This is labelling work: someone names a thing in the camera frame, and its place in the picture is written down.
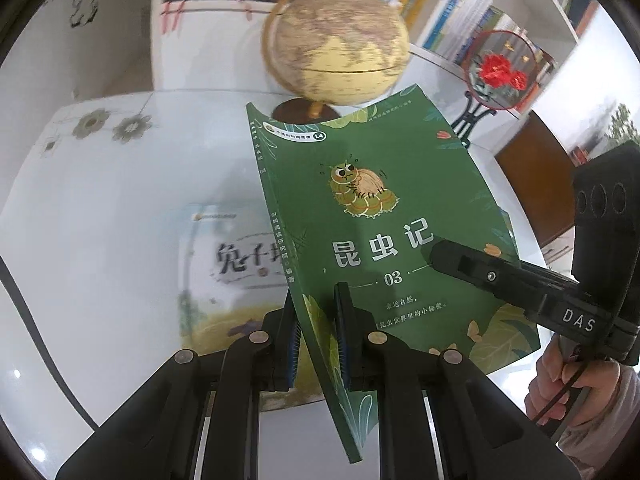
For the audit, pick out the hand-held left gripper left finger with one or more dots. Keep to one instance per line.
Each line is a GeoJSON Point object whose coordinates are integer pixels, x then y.
{"type": "Point", "coordinates": [289, 360]}

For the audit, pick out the row of pale blue books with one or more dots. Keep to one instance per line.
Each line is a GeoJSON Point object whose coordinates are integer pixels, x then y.
{"type": "Point", "coordinates": [475, 20]}

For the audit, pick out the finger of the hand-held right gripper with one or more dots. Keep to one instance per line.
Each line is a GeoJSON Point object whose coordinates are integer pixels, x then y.
{"type": "Point", "coordinates": [480, 272]}

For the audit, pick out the white yellow rabbit book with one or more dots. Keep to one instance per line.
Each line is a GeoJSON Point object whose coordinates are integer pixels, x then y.
{"type": "Point", "coordinates": [235, 260]}

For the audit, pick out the white bookshelf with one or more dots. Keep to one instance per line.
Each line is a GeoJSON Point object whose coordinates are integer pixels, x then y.
{"type": "Point", "coordinates": [215, 45]}

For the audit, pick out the green caterpillar book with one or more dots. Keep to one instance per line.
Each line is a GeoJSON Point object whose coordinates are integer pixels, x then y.
{"type": "Point", "coordinates": [390, 185]}

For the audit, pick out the person's right hand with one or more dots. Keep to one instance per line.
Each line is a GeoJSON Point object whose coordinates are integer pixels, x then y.
{"type": "Point", "coordinates": [555, 390]}

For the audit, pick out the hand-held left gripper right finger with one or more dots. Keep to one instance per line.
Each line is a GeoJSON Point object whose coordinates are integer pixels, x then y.
{"type": "Point", "coordinates": [345, 340]}

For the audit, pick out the brown wooden cabinet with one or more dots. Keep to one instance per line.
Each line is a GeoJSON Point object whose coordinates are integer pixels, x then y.
{"type": "Point", "coordinates": [535, 185]}

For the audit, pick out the yellow globe on wooden base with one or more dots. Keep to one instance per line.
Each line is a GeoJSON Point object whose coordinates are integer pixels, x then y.
{"type": "Point", "coordinates": [340, 45]}

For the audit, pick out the round red flower fan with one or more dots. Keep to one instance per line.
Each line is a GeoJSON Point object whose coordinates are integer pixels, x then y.
{"type": "Point", "coordinates": [500, 70]}

